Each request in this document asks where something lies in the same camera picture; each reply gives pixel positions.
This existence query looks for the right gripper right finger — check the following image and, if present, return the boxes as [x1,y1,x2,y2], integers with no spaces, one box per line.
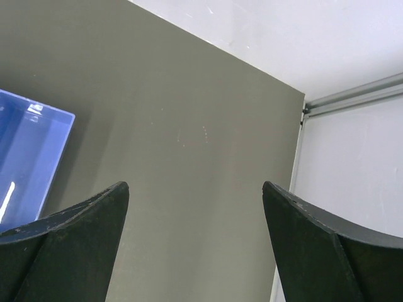
[262,181,402,301]

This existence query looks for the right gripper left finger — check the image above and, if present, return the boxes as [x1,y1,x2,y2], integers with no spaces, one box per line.
[1,181,129,301]

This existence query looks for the purple plastic bin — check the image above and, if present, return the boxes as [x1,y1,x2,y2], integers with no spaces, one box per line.
[1,90,75,232]

